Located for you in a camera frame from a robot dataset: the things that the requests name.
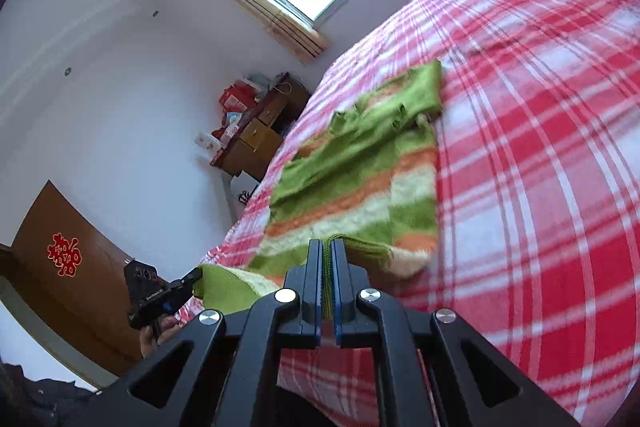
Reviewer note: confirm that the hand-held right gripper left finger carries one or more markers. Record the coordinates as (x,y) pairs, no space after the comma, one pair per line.
(316,292)

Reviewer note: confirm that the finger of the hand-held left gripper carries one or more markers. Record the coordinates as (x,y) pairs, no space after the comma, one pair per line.
(191,278)

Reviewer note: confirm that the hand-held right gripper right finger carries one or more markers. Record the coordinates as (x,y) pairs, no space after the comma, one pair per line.
(341,297)

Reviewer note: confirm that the green orange striped knit sweater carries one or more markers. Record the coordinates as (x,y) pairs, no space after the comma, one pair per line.
(350,187)

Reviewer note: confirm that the person's left hand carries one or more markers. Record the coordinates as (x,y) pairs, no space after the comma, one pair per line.
(147,343)

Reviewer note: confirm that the brown wooden door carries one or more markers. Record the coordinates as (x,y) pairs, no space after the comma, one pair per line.
(100,297)

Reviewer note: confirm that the red paper door decoration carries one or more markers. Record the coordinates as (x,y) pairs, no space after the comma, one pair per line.
(65,255)

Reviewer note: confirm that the white paper bag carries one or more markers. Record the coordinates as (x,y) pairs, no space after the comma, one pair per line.
(245,193)

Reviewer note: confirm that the white patterned box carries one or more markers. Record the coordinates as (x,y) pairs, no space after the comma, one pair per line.
(206,143)

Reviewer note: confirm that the brown wooden desk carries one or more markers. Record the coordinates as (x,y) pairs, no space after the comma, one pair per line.
(250,147)

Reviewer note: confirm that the person's dark clothing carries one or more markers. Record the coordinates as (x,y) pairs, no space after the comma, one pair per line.
(35,399)

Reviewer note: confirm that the pile of small boxes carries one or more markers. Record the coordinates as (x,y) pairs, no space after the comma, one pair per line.
(231,124)

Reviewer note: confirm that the red gift box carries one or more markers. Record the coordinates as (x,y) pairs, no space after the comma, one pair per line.
(235,99)

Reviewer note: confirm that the bed with red plaid sheet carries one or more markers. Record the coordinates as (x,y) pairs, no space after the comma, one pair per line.
(525,132)

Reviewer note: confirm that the beige patterned curtain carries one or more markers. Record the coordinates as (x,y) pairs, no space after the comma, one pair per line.
(260,12)

